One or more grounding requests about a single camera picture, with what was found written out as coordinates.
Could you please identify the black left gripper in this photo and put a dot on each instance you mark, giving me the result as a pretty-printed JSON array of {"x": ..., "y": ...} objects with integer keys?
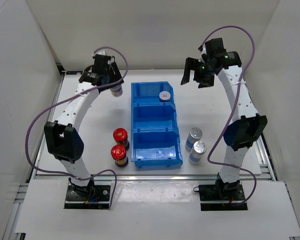
[{"x": 117, "y": 76}]

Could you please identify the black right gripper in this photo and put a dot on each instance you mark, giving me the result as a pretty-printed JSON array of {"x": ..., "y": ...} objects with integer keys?
[{"x": 191, "y": 64}]

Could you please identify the white-lid jar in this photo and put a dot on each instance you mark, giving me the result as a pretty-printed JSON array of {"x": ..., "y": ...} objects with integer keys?
[
  {"x": 164, "y": 96},
  {"x": 117, "y": 90}
]

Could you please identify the red-lid sauce jar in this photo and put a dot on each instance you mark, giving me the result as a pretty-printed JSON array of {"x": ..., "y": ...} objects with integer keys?
[
  {"x": 119, "y": 155},
  {"x": 120, "y": 136}
]

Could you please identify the silver-lid pepper shaker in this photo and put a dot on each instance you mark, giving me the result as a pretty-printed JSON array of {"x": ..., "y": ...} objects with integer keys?
[
  {"x": 195, "y": 134},
  {"x": 199, "y": 148}
]

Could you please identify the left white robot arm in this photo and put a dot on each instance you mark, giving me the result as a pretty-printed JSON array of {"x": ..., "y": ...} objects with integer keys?
[{"x": 62, "y": 135}]

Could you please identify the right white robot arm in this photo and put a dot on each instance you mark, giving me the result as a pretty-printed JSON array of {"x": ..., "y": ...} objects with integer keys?
[{"x": 246, "y": 124}]

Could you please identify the blue three-compartment plastic bin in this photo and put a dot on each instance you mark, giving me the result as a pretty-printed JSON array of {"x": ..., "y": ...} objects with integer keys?
[{"x": 155, "y": 137}]

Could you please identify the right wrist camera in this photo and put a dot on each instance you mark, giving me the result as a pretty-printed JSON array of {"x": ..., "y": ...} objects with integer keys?
[{"x": 203, "y": 54}]

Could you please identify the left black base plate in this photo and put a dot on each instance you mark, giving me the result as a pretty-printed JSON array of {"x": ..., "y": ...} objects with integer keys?
[{"x": 96, "y": 196}]

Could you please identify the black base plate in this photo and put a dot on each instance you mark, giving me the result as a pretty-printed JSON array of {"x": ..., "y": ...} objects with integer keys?
[
  {"x": 221, "y": 196},
  {"x": 96, "y": 196}
]

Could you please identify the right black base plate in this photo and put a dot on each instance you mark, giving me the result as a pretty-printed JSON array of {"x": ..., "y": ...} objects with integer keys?
[{"x": 221, "y": 196}]

